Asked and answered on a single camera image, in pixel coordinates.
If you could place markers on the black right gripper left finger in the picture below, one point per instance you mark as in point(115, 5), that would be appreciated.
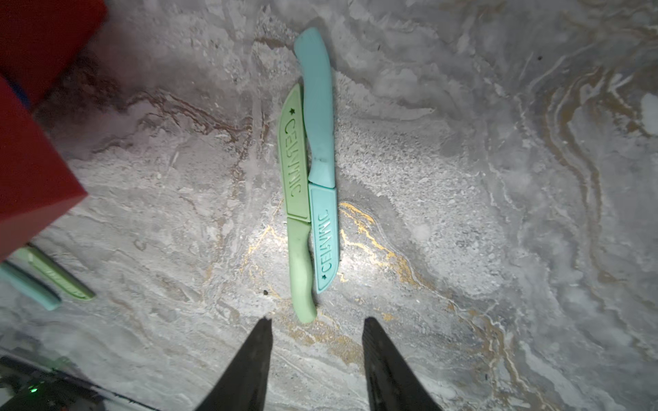
point(243, 385)

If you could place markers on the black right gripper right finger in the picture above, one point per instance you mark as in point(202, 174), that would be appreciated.
point(391, 383)

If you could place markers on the teal ceramic fruit knife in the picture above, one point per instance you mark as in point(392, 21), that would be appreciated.
point(318, 117)

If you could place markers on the red drawer cabinet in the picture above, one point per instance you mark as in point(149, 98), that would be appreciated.
point(39, 40)

